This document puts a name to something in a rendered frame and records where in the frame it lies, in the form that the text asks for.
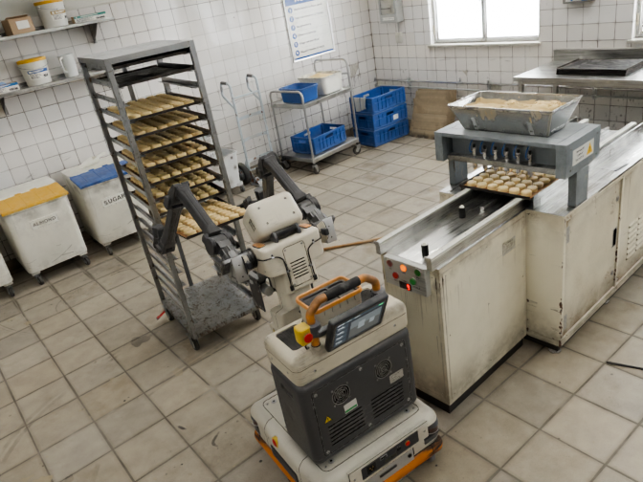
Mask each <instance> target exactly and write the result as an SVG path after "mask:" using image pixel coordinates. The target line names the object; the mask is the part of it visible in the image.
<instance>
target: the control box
mask: <svg viewBox="0 0 643 482"><path fill-rule="evenodd" d="M383 257H384V264H385V272H386V279H387V282H388V283H391V284H393V285H396V286H399V287H401V282H403V283H404V285H403V283H402V285H403V286H404V288H403V289H406V290H407V284H408V285H409V286H410V289H409V291H411V292H414V293H417V294H419V295H421V296H426V297H428V296H430V295H431V294H432V288H431V278H430V271H427V266H425V265H422V264H419V263H416V262H413V261H410V260H408V259H405V258H402V257H399V256H396V255H393V254H389V253H387V254H385V255H383ZM388 260H389V261H390V262H391V263H392V266H391V267H390V266H389V265H388V263H387V261H388ZM401 265H404V266H405V267H406V271H405V272H403V271H402V270H401V268H400V266H401ZM415 270H418V271H419V272H420V276H417V275H416V274H415V273H414V271H415ZM393 273H397V274H398V278H397V279H395V278H394V277H393V276H392V274H393ZM412 278H413V279H414V280H415V282H416V283H415V285H411V284H410V279H412ZM403 286H402V287H403ZM409 286H408V287H409ZM402 287H401V288H402Z"/></svg>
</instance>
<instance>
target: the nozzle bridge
mask: <svg viewBox="0 0 643 482"><path fill-rule="evenodd" d="M600 135H601V124H592V123H579V122H568V123H567V124H566V126H565V128H563V129H561V130H559V131H558V132H556V133H554V134H552V135H551V136H549V137H541V136H530V135H521V134H511V133H500V132H491V131H480V130H471V129H465V128H464V127H463V126H462V125H461V123H460V122H459V120H458V121H456V122H454V123H452V124H449V125H447V126H445V127H443V128H441V129H439V130H437V131H434V143H435V156H436V160H437V161H442V162H444V161H446V160H449V174H450V185H453V186H456V185H458V184H460V183H461V182H463V181H465V180H467V179H468V166H467V163H473V164H485V165H491V166H498V167H505V168H511V169H517V170H524V171H531V172H537V173H543V174H550V175H555V178H556V179H563V180H566V179H567V178H568V196H567V206H568V207H571V208H577V207H578V206H579V205H581V204H582V203H583V202H584V201H585V200H586V199H587V198H588V166H589V163H591V162H592V161H594V160H595V159H597V158H598V157H599V152H600ZM471 140H473V141H472V143H471V148H470V149H471V151H472V147H473V143H475V144H476V148H477V156H476V157H473V153H472V152H470V151H469V145H470V142H471ZM482 141H483V143H482V145H481V149H480V150H481V152H482V149H483V145H486V148H487V158H486V159H483V156H482V154H480V152H479V147H480V144H481V142H482ZM493 142H494V144H493V147H492V154H494V146H496V147H497V150H498V159H497V160H494V156H493V155H491V153H490V150H491V145H492V143H493ZM505 143H506V145H505V146H504V148H503V155H504V151H505V147H508V151H509V161H508V162H506V161H505V159H504V157H502V155H501V150H502V147H503V145H504V144H505ZM516 144H517V145H518V146H517V147H516V150H515V157H516V153H517V149H519V150H520V153H521V162H520V163H516V159H515V158H514V157H513V152H514V148H515V146H516ZM528 146H529V148H528V150H527V154H526V158H528V151H529V150H532V154H533V155H532V156H533V162H532V163H533V164H528V160H526V159H525V152H526V149H527V147H528Z"/></svg>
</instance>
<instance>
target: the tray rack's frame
mask: <svg viewBox="0 0 643 482"><path fill-rule="evenodd" d="M187 47H189V43H188V41H187V40H155V41H150V42H145V43H142V44H137V45H132V46H128V47H123V48H119V49H115V50H110V51H105V52H101V53H96V54H91V55H84V56H79V57H78V62H79V65H80V68H81V71H82V73H83V76H84V79H85V82H86V85H87V88H88V90H89V93H90V96H91V99H92V101H93V104H94V107H95V110H96V113H97V116H98V119H99V122H100V126H101V129H102V132H103V135H104V138H105V140H106V143H107V146H108V149H109V152H110V155H111V157H112V160H113V163H114V166H115V168H116V171H117V174H118V177H119V180H120V183H121V186H122V190H123V193H124V196H125V199H126V202H127V204H128V207H129V210H130V213H131V216H132V219H133V221H134V224H135V227H136V230H137V233H138V235H139V238H140V241H141V244H142V247H143V250H144V254H145V257H146V260H147V263H148V266H149V269H150V271H151V274H152V277H153V280H154V283H155V286H156V288H157V291H158V294H159V297H160V300H161V302H162V303H163V304H164V305H162V307H163V308H164V309H165V310H166V309H168V310H169V311H170V313H171V314H172V315H173V316H174V317H175V318H176V319H177V321H178V322H179V323H180V324H181V325H182V326H183V327H184V329H185V330H186V331H187V333H186V335H187V336H188V338H189V341H190V344H191V345H192V346H193V343H192V340H191V338H192V336H191V332H190V330H189V327H188V322H187V319H186V316H185V314H184V313H183V311H182V310H181V309H180V308H179V307H178V306H177V305H176V304H175V303H174V302H173V301H172V299H171V298H170V297H169V296H165V295H164V293H163V290H162V287H161V284H160V281H159V278H158V275H157V273H156V270H155V267H154V264H153V261H152V258H151V255H150V252H149V249H148V246H147V244H146V241H145V238H144V233H143V230H142V228H141V225H140V222H139V219H138V216H137V213H136V210H135V208H134V205H133V202H132V199H131V196H130V193H129V190H128V187H127V184H126V181H125V179H124V176H123V173H122V168H121V165H120V163H119V160H118V157H117V154H116V151H115V148H114V145H113V143H112V140H111V137H110V134H109V131H108V128H107V125H106V122H105V119H104V116H103V113H102V111H101V108H100V103H99V100H98V98H97V95H96V92H95V89H94V86H93V83H92V80H91V78H90V75H89V72H88V69H87V66H86V63H88V64H96V65H103V62H102V60H103V59H106V58H109V59H110V62H111V64H115V63H120V62H124V61H128V60H132V59H136V58H141V57H145V56H150V55H157V54H161V53H165V52H170V51H174V50H179V49H183V48H187ZM103 66H104V65H103ZM127 88H128V91H129V94H130V97H131V100H136V97H135V93H134V90H133V87H132V85H129V86H127ZM176 237H177V238H176V240H177V243H176V244H177V248H178V251H179V253H180V256H181V260H182V263H183V266H184V269H185V272H186V276H187V279H188V284H189V287H187V288H185V289H183V290H184V291H185V292H186V293H187V294H188V295H189V296H190V298H188V299H187V303H188V304H189V305H190V306H191V307H192V308H193V309H194V311H191V312H190V313H191V314H192V315H193V317H194V318H195V319H196V320H197V321H198V322H197V323H195V324H194V326H195V329H196V332H197V335H198V338H201V337H203V336H205V335H206V334H208V333H210V332H212V331H214V330H216V329H218V328H220V327H222V326H224V325H226V324H229V323H231V322H233V321H235V320H237V319H239V318H242V317H244V316H246V315H248V314H250V313H252V315H253V316H254V317H255V311H256V310H257V309H256V306H255V304H254V300H253V298H252V297H248V296H246V295H245V294H244V293H243V292H242V291H240V290H239V289H238V288H237V287H235V286H234V285H233V284H232V283H231V282H230V281H229V280H228V279H226V278H225V277H224V276H223V275H222V274H220V273H219V272H217V274H216V275H214V276H212V277H209V278H207V279H205V280H203V281H200V282H198V283H196V284H193V282H192V279H191V276H190V273H189V269H188V264H187V261H186V258H185V255H184V252H183V249H182V245H181V242H180V239H179V236H178V234H176ZM193 347H194V346H193Z"/></svg>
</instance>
